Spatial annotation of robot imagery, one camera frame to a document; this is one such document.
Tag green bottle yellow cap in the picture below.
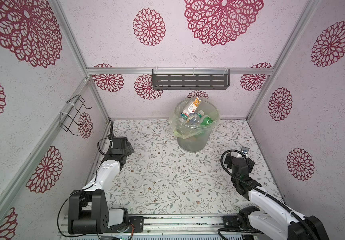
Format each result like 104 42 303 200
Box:
199 116 214 126

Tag crushed Pocari bottle blue label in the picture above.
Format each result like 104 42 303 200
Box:
187 110 205 125

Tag clear bottle white yellow label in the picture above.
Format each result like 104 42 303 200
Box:
179 115 189 124

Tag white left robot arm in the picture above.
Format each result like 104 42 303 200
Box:
67 137 134 237

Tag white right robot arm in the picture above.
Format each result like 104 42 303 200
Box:
218 150 329 240

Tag green plastic bin liner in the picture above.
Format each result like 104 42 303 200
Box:
168 98 220 139

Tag silver mesh waste bin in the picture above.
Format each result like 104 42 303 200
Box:
169 97 220 152

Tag black wire wall rack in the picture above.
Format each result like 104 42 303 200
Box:
58 95 92 136

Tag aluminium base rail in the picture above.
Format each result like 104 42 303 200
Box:
75 214 238 240

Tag dark grey wall shelf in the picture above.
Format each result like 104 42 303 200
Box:
151 69 230 90

